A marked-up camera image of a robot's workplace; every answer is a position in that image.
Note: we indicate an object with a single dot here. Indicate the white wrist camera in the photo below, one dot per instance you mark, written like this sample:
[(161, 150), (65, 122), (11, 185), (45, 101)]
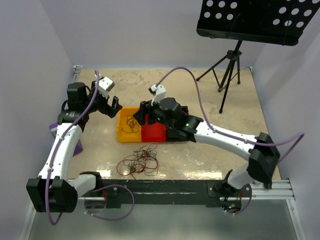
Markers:
[(158, 92), (105, 85)]

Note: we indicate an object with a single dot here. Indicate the black plastic bin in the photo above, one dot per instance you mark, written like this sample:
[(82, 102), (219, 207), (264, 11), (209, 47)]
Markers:
[(181, 126)]

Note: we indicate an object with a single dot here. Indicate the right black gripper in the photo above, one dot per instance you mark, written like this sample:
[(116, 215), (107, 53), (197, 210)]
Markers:
[(145, 108)]

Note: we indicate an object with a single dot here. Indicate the yellow plastic bin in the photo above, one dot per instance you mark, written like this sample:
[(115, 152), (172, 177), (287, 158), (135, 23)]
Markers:
[(128, 129)]

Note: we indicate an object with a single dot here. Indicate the purple box with metal insert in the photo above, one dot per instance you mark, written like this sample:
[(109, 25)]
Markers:
[(78, 148)]

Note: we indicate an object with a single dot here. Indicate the black music stand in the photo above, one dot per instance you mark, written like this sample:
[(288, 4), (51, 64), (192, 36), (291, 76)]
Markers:
[(289, 30)]

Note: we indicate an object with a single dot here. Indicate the red plastic bin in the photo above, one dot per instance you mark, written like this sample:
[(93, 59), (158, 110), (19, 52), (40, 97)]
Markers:
[(153, 133)]

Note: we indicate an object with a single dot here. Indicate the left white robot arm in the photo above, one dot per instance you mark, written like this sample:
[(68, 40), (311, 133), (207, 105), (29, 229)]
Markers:
[(52, 191)]

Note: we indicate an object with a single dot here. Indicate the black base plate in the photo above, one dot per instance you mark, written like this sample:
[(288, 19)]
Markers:
[(163, 192)]

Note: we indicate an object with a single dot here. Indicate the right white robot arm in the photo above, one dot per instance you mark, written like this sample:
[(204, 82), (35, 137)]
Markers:
[(259, 151)]

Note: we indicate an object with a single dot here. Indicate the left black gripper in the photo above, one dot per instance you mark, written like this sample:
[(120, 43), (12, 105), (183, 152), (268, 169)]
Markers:
[(112, 111)]

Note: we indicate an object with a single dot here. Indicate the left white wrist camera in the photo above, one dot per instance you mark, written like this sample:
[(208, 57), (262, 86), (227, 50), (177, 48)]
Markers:
[(105, 85)]

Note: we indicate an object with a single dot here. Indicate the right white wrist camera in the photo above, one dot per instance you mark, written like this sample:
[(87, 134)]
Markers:
[(158, 92)]

